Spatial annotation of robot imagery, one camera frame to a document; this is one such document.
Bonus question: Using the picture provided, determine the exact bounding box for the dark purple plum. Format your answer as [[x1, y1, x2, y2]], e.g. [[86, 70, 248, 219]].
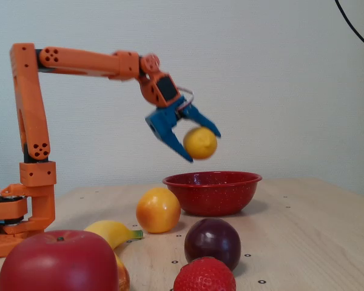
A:
[[184, 217, 241, 272]]

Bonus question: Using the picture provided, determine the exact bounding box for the orange peach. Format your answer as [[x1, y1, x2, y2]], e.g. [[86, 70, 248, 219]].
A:
[[113, 253, 130, 291]]

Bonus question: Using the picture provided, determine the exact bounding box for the red strawberry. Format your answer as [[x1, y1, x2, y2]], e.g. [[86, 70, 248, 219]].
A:
[[173, 256, 237, 291]]

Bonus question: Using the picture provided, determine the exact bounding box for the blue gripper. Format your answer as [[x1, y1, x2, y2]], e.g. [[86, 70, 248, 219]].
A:
[[144, 96, 222, 164]]

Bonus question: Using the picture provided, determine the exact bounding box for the yellow lemon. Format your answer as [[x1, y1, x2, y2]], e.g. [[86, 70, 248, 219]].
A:
[[183, 127, 218, 161]]

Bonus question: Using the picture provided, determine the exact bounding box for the white red servo wire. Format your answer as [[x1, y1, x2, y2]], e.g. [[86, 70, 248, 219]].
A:
[[177, 87, 195, 112]]

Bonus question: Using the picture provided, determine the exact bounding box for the red speckled bowl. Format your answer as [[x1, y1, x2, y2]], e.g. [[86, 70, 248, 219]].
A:
[[162, 171, 263, 217]]

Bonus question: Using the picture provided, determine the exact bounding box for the red apple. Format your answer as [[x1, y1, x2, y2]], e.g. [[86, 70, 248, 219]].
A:
[[0, 230, 120, 291]]

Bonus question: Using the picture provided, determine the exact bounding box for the black cable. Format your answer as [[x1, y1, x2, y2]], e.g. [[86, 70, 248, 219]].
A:
[[334, 0, 364, 54]]

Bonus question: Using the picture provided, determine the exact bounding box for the yellow banana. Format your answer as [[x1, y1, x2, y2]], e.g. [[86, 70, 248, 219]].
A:
[[84, 219, 144, 250]]

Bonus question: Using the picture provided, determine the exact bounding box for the orange fruit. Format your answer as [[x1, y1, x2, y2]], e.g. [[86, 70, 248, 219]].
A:
[[135, 187, 181, 234]]

